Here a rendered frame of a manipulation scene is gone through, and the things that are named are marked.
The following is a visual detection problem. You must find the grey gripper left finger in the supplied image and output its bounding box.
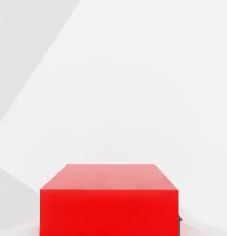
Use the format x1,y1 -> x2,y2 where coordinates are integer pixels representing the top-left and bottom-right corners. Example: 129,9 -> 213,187
17,217 -> 41,236

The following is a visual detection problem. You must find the small red cube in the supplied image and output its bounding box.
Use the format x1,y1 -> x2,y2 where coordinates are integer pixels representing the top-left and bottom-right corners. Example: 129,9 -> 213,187
39,163 -> 179,236

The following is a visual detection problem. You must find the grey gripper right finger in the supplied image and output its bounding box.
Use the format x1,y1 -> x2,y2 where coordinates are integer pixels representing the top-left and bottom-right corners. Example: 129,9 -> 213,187
178,214 -> 218,236

